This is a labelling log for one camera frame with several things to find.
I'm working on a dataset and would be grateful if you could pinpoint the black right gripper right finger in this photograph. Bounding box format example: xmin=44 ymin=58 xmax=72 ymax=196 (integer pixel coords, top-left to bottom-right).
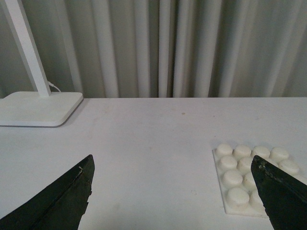
xmin=251 ymin=155 xmax=307 ymax=230

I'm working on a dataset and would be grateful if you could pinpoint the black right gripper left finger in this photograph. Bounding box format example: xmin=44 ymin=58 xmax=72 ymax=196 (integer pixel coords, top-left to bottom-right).
xmin=0 ymin=155 xmax=94 ymax=230

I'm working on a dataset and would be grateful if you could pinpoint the white studded base plate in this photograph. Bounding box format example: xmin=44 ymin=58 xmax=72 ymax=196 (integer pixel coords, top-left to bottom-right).
xmin=213 ymin=143 xmax=307 ymax=218

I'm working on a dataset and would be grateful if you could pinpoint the white desk lamp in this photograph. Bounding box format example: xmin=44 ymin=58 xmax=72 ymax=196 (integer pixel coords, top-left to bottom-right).
xmin=0 ymin=0 xmax=83 ymax=127

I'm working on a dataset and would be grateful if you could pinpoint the grey pleated curtain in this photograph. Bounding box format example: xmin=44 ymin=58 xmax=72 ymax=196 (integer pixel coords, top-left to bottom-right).
xmin=0 ymin=0 xmax=307 ymax=99

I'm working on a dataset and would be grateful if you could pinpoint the white lamp cable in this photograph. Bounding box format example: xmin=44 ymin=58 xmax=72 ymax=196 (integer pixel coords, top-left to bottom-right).
xmin=47 ymin=81 xmax=62 ymax=92

